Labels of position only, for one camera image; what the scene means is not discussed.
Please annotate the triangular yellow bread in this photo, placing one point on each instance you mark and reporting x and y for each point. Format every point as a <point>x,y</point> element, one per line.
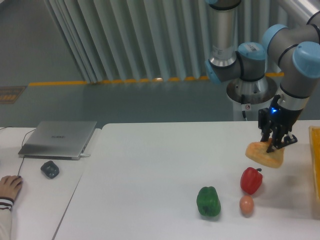
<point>257,151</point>

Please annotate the red bell pepper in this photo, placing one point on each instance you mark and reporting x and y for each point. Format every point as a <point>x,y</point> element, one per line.
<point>251,180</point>

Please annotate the person's hand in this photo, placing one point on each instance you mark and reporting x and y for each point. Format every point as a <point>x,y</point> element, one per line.
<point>8,188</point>

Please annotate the silver closed laptop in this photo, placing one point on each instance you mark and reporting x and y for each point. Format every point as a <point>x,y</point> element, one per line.
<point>58,140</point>

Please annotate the small black device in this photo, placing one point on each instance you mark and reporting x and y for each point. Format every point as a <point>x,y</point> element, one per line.
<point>50,169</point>

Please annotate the brown egg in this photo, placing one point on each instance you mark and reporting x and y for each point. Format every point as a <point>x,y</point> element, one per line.
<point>246,204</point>

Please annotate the white pleated curtain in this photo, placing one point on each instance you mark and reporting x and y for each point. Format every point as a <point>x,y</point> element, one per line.
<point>136,40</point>

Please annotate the striped sleeve forearm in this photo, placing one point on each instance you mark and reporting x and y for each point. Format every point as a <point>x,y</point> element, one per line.
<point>6,205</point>

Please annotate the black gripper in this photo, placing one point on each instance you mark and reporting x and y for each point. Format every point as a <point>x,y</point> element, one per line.
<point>275,115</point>

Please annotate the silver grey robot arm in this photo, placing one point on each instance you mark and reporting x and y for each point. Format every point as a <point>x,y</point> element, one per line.
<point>295,51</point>

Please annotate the green bell pepper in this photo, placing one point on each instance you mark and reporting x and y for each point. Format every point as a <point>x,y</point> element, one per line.
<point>208,202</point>

